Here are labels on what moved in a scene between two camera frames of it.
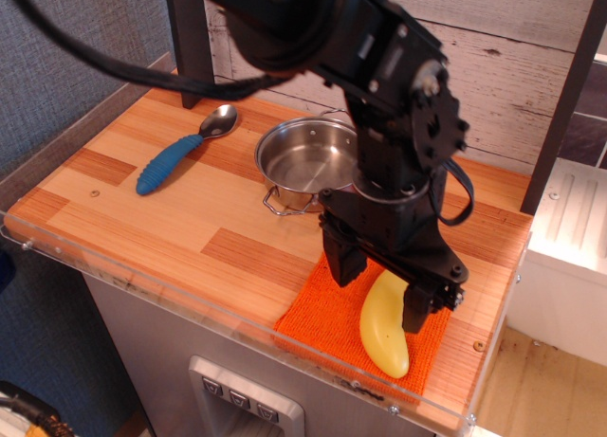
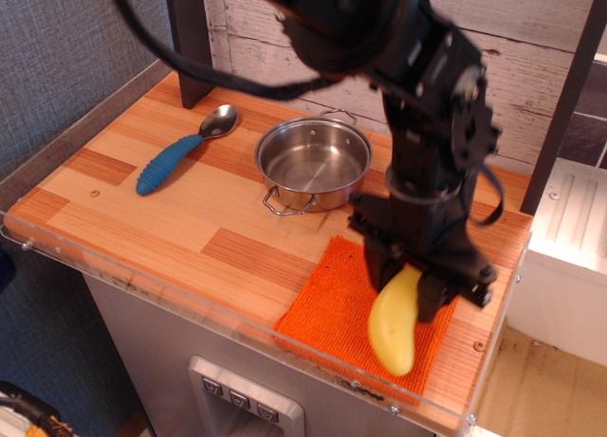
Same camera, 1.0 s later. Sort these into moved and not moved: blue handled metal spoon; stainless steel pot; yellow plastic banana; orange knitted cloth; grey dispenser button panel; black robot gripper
Moved: yellow plastic banana; black robot gripper
Not moved: grey dispenser button panel; stainless steel pot; orange knitted cloth; blue handled metal spoon
